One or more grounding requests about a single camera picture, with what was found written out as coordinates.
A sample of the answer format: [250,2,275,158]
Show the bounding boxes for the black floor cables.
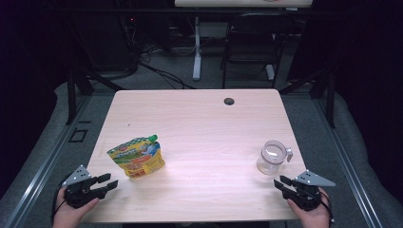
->
[136,47,197,90]

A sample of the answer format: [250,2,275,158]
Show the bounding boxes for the clear jar with hinged lid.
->
[256,140,294,176]

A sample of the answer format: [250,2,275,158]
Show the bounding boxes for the short white desk foot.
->
[265,64,276,81]

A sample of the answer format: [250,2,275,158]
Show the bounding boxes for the black folding chair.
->
[221,12,297,89]

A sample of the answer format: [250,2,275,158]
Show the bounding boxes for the black metal stand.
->
[278,66,337,129]
[65,66,126,126]

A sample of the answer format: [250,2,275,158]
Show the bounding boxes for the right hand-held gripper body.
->
[284,169,336,212]

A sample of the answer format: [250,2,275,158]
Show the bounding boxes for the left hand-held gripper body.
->
[62,164,109,210]

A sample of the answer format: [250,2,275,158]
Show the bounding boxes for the right hand-held gripper black cable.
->
[317,189,336,226]

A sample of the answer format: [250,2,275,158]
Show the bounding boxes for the person's left hand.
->
[51,187,100,228]

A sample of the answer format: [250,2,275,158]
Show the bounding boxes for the white desk leg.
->
[192,16,203,82]

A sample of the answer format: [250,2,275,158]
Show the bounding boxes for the person's right hand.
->
[286,188,331,228]

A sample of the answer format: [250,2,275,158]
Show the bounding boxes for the yellow spout pouch green cap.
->
[106,134,166,180]

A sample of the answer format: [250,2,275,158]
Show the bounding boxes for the aluminium floor rail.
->
[0,94,93,228]
[313,94,386,228]

